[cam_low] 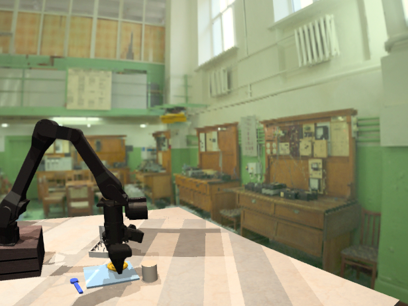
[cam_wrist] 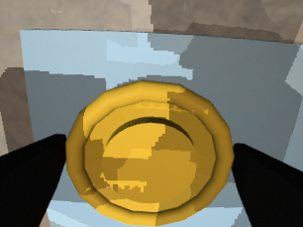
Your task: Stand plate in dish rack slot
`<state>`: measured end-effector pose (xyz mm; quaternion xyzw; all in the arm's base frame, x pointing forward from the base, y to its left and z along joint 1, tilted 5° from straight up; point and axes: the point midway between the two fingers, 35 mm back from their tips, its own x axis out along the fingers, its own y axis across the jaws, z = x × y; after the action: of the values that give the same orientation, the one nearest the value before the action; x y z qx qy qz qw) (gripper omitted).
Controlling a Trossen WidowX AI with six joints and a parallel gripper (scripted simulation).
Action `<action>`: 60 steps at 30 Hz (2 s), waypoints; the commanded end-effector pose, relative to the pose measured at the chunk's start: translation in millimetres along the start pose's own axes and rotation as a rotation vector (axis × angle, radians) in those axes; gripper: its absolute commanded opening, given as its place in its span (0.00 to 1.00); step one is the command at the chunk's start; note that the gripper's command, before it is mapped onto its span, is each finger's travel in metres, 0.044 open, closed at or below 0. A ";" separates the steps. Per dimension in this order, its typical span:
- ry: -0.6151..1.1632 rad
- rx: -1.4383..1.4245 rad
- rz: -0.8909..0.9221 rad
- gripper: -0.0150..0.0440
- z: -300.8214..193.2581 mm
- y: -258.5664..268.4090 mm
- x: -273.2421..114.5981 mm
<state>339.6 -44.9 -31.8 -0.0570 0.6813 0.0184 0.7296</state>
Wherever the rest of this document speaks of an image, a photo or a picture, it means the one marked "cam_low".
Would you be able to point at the yellow plate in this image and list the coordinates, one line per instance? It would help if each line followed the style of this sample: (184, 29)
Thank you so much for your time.
(111, 266)

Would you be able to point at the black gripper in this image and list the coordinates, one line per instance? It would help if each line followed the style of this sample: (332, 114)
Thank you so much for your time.
(113, 238)

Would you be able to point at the cream cylinder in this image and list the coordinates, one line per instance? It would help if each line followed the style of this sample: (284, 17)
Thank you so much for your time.
(149, 271)

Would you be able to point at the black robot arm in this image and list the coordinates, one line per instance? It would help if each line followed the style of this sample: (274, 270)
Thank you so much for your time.
(44, 134)

